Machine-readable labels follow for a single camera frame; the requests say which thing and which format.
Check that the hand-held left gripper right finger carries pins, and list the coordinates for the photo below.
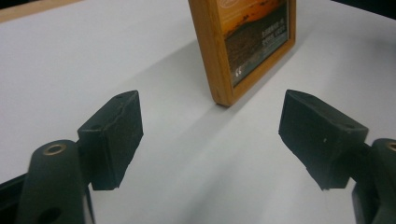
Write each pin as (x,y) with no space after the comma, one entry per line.
(323,140)

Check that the white paper sheet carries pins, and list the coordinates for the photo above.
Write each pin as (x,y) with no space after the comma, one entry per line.
(199,161)

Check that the wooden picture frame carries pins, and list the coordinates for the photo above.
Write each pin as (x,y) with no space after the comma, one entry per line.
(214,56)

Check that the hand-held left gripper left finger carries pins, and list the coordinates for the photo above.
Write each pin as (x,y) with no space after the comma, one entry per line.
(115,140)

